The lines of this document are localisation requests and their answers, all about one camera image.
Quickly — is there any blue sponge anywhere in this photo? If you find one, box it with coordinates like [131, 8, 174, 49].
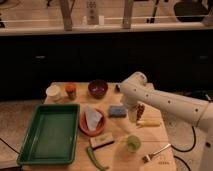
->
[108, 106, 127, 117]

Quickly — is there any green plastic tray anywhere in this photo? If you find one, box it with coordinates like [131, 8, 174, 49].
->
[17, 104, 80, 165]

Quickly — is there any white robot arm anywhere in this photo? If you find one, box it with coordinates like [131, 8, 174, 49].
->
[120, 72, 213, 171]

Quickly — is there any bunch of dark grapes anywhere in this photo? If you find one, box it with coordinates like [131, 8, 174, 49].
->
[136, 104, 145, 120]

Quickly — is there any green translucent cup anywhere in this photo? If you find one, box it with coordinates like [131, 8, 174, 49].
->
[126, 135, 141, 153]

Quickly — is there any white crumpled napkin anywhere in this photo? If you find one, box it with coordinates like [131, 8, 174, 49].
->
[85, 106, 102, 131]

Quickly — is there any dark red bowl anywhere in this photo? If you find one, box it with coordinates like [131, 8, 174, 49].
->
[88, 79, 108, 99]

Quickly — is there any orange plate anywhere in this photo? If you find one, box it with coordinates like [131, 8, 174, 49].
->
[79, 109, 106, 137]

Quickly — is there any wooden block eraser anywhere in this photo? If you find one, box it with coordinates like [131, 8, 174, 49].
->
[89, 132, 114, 149]

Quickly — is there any silver fork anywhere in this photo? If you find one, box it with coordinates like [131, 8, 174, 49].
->
[142, 143, 171, 163]

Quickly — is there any green okra pod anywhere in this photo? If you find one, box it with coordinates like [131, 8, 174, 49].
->
[86, 146, 109, 171]

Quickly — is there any white cup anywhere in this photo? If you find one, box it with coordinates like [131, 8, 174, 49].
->
[46, 85, 61, 101]

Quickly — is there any white remote on stand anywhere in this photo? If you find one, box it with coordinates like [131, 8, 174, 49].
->
[86, 0, 99, 25]

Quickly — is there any black power cable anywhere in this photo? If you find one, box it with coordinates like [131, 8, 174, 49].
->
[171, 125, 198, 154]

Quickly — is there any wooden post right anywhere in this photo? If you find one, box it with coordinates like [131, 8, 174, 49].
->
[122, 0, 134, 29]

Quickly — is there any wooden post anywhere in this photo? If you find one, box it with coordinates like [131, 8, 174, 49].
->
[59, 0, 72, 31]
[122, 0, 134, 29]

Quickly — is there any wooden post left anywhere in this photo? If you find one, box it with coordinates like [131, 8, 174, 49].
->
[59, 0, 72, 31]

